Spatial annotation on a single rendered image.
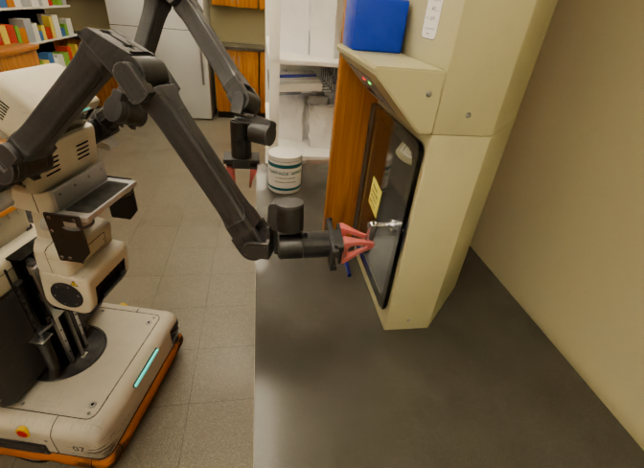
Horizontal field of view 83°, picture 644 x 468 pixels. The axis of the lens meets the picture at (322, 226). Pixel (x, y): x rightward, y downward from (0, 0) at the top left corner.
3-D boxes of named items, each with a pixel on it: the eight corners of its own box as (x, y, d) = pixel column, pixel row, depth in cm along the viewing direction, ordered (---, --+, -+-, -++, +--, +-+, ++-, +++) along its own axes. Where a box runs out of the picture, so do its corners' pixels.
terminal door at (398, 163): (356, 239, 109) (377, 102, 88) (384, 313, 83) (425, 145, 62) (353, 239, 109) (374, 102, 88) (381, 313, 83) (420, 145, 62)
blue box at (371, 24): (386, 47, 80) (393, -1, 75) (401, 54, 71) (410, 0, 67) (341, 44, 78) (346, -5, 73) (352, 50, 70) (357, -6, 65)
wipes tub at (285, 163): (298, 180, 152) (300, 146, 145) (302, 194, 142) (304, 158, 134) (267, 179, 150) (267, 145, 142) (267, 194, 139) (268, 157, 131)
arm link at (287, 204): (256, 238, 82) (242, 256, 75) (253, 190, 78) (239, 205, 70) (308, 244, 81) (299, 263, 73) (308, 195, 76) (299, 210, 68)
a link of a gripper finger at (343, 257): (371, 218, 79) (329, 219, 78) (379, 242, 74) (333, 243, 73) (366, 239, 84) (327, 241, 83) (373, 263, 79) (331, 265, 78)
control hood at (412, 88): (379, 92, 88) (385, 46, 82) (432, 135, 60) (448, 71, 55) (332, 89, 86) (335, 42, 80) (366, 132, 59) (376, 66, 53)
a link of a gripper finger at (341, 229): (372, 221, 79) (330, 222, 77) (379, 245, 74) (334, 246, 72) (367, 242, 83) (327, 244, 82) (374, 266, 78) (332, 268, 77)
